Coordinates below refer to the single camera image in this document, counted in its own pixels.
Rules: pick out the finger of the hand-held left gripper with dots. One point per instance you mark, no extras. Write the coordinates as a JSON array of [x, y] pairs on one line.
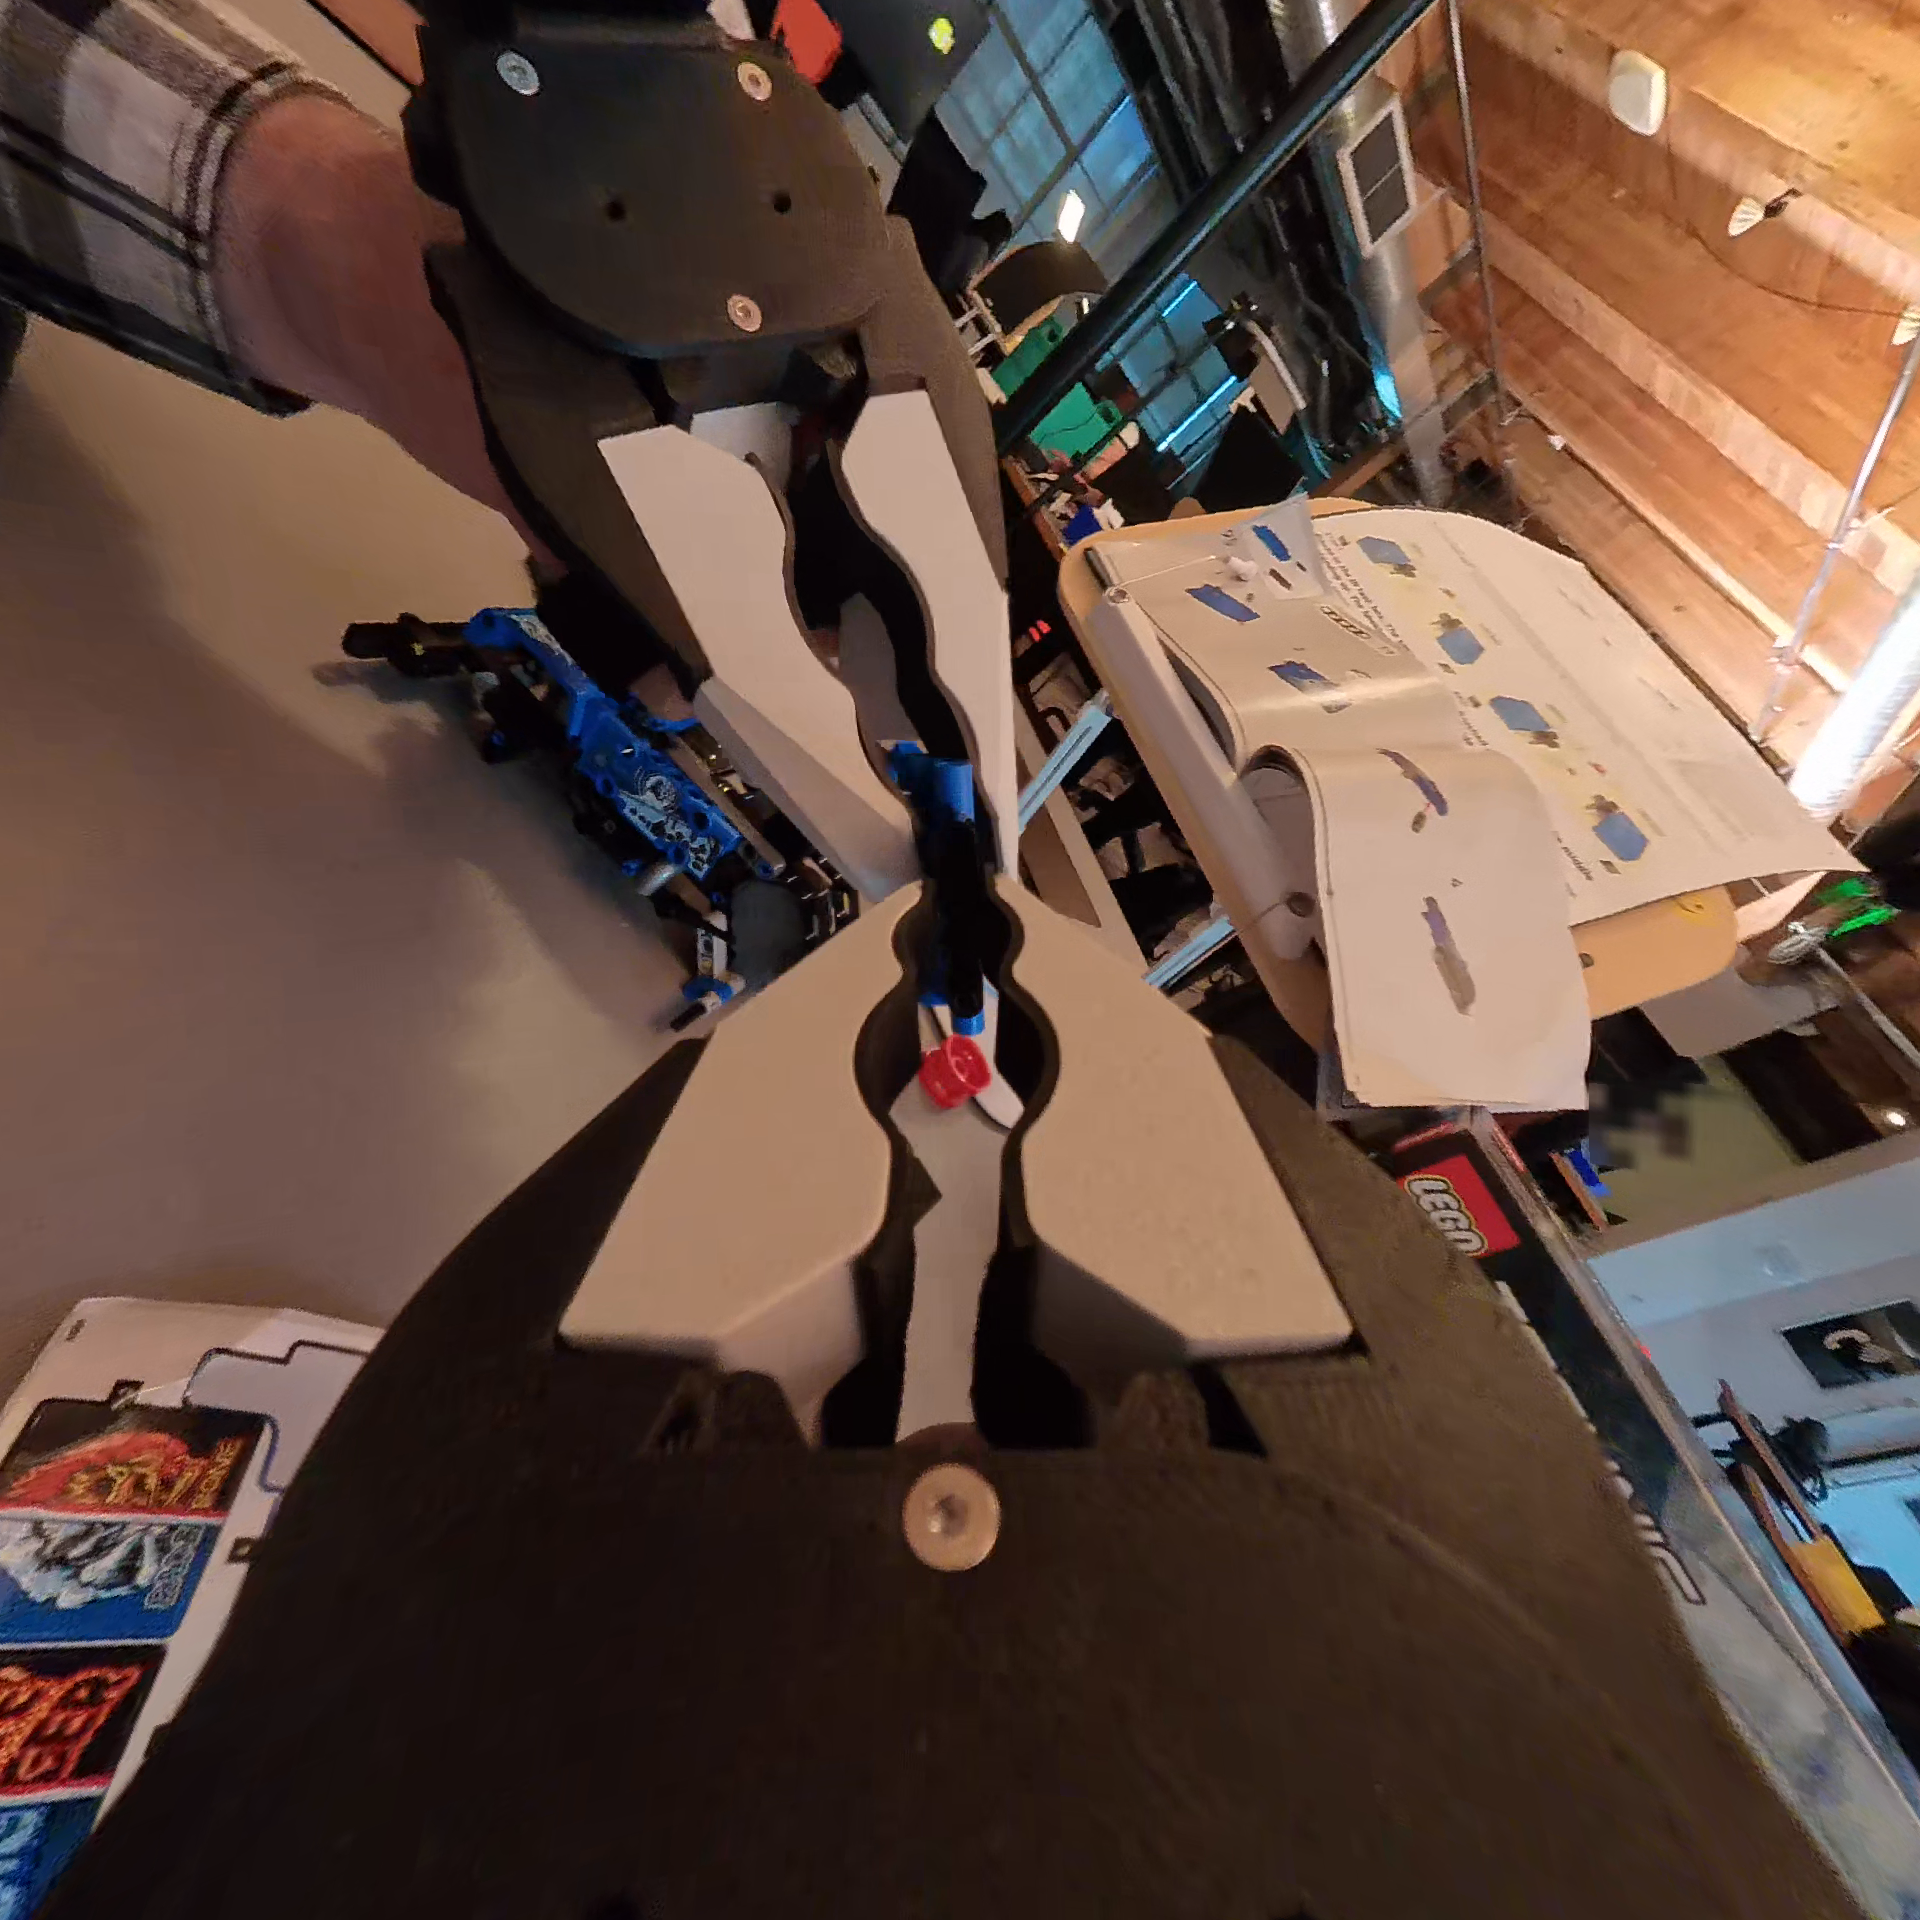
[[931, 525], [721, 571]]

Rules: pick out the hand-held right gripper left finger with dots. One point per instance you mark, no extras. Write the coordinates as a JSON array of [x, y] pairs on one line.
[[721, 1202]]

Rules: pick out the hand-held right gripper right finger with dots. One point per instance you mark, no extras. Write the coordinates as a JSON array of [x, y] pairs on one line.
[[1184, 1202]]

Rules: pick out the instruction booklet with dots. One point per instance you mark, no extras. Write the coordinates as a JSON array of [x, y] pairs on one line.
[[1425, 932]]

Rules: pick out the blue printed curved panel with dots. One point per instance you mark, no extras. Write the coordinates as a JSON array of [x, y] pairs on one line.
[[953, 901]]

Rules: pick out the person's left forearm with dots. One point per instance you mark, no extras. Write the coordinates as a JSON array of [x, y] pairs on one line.
[[90, 149]]

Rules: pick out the grey desk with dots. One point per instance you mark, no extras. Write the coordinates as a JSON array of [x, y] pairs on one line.
[[225, 901]]

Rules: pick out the person's left hand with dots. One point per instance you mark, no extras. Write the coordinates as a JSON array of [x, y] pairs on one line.
[[329, 254]]

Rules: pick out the dark toy set box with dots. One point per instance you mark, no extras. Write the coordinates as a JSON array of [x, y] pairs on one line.
[[1454, 1202]]

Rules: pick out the white book stand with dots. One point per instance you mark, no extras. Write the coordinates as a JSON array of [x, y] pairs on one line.
[[1201, 781]]

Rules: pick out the black support pole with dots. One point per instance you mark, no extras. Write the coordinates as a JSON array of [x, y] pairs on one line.
[[1201, 195]]

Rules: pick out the large printed instruction sheet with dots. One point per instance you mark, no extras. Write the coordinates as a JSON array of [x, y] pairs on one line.
[[1620, 720]]

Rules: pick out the colourful sticker sheet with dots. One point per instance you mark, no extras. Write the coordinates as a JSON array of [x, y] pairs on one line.
[[90, 1500]]

